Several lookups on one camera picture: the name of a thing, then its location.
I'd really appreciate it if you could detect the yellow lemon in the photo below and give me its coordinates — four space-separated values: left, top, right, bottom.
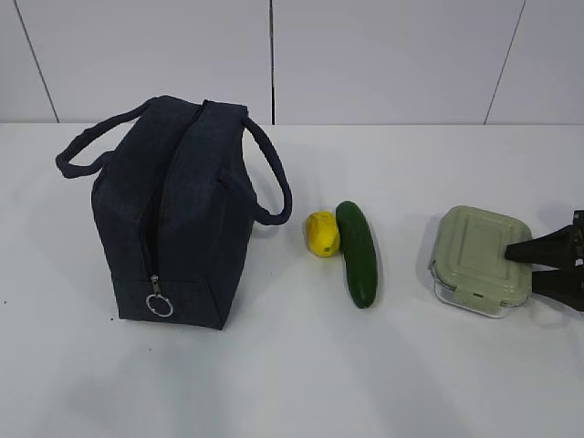
306 211 340 257

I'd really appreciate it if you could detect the dark navy lunch bag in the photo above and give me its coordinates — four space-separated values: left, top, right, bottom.
56 96 292 329

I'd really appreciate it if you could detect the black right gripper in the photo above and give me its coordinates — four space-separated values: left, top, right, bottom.
505 210 584 312

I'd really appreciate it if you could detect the glass container with green lid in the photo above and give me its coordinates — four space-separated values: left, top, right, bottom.
428 205 533 318

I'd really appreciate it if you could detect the green cucumber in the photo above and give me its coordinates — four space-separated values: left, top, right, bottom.
335 201 379 309

